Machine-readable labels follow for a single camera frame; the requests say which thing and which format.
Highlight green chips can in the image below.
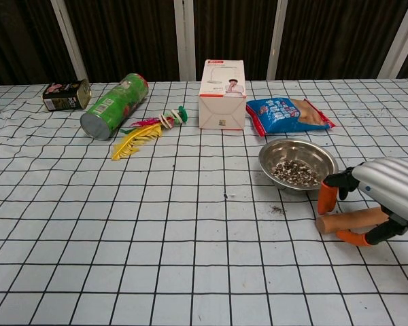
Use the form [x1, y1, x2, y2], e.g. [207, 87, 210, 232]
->
[80, 73, 150, 141]

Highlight metal bowl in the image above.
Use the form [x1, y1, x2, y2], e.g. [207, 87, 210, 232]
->
[258, 138, 339, 194]

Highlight blue snack bag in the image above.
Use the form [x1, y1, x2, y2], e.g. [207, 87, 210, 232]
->
[245, 96, 337, 137]

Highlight wooden rolling pin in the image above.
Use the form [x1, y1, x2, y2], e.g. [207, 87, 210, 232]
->
[315, 207, 385, 235]

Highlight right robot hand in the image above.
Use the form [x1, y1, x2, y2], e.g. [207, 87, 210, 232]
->
[315, 156, 408, 248]

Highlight black luncheon meat tin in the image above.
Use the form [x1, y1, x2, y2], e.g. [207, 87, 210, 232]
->
[42, 78, 91, 112]

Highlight crushed nut pieces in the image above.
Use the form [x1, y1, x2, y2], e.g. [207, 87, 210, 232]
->
[271, 159, 322, 187]

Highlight white checkered tablecloth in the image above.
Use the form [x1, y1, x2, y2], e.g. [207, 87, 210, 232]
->
[0, 78, 408, 326]

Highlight colourful feather shuttlecock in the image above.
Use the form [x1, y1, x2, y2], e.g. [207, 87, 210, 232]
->
[111, 105, 188, 161]

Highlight white frame post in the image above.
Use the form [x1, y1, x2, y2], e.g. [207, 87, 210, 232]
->
[265, 0, 289, 81]
[377, 0, 408, 79]
[50, 0, 89, 84]
[173, 0, 197, 82]

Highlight white lamp box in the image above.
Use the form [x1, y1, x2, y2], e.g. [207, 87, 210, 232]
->
[198, 58, 248, 130]

